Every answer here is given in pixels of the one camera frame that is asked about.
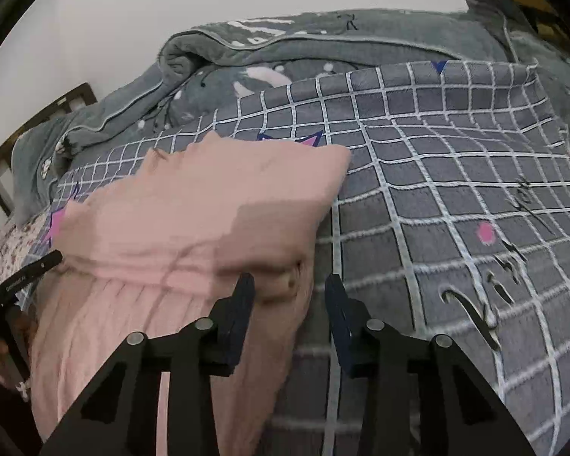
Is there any dark wooden bed headboard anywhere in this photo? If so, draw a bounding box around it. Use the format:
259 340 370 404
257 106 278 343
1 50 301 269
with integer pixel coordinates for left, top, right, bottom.
0 82 98 219

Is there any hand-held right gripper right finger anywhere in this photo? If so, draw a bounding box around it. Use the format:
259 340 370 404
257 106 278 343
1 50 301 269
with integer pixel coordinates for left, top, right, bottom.
324 273 537 456

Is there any pink knit sweater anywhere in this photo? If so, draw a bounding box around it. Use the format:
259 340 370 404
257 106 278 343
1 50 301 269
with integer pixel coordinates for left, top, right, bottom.
28 132 352 456

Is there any floral bed sheet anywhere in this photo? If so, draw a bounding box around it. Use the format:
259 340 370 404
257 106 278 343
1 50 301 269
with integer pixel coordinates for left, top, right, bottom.
0 211 58 293

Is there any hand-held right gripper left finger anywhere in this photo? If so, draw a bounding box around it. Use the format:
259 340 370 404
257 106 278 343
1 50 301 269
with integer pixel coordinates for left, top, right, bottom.
40 273 256 456

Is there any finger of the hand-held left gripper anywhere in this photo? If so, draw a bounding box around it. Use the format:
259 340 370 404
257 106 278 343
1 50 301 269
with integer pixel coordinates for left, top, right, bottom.
0 250 64 296

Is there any grey floral quilt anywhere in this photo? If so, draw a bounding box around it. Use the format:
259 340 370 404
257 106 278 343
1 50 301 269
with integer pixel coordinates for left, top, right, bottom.
10 0 570 222

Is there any grey checkered star blanket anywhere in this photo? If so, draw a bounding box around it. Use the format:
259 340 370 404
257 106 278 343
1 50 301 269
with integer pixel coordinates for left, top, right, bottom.
16 59 570 456

